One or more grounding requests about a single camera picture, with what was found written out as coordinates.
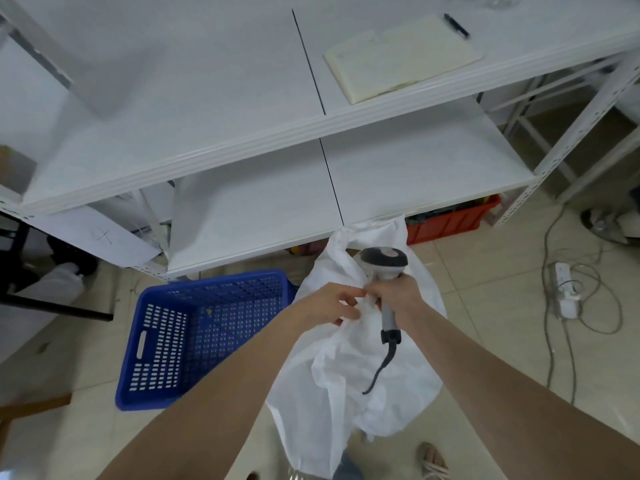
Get person's right hand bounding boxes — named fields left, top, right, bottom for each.
left=365, top=277, right=431, bottom=331

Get person's left hand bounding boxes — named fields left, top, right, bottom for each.
left=292, top=282, right=369, bottom=328

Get grey handheld barcode scanner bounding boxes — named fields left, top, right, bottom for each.
left=359, top=247, right=410, bottom=345

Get white woven sack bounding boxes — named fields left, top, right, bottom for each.
left=265, top=214, right=447, bottom=480

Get blue plastic crate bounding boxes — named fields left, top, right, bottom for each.
left=115, top=269, right=299, bottom=412

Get person's left forearm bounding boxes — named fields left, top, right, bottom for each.
left=97, top=304, right=326, bottom=480

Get person's right forearm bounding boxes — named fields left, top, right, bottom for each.
left=399, top=304, right=640, bottom=480

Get person's sandal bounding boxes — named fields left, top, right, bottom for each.
left=417, top=442, right=451, bottom=480

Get person's left leg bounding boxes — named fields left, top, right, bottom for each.
left=332, top=457, right=365, bottom=480

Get red plastic crate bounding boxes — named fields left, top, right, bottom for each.
left=405, top=194, right=503, bottom=245

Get white power strip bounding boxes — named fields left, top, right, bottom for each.
left=552, top=262, right=583, bottom=321

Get white metal shelf rack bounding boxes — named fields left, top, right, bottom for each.
left=0, top=0, right=640, bottom=283
left=487, top=54, right=640, bottom=203

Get white paper sign sheet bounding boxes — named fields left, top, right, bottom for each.
left=25, top=204, right=163, bottom=268

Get black pen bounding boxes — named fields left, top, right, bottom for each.
left=443, top=13, right=471, bottom=39

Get wooden folding table black legs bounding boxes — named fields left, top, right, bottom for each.
left=0, top=214, right=115, bottom=323

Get wooden chair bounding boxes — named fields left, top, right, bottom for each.
left=0, top=394, right=73, bottom=445

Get black scanner cable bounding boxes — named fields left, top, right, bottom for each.
left=361, top=339, right=399, bottom=395

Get grey floor cable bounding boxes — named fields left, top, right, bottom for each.
left=542, top=204, right=623, bottom=405

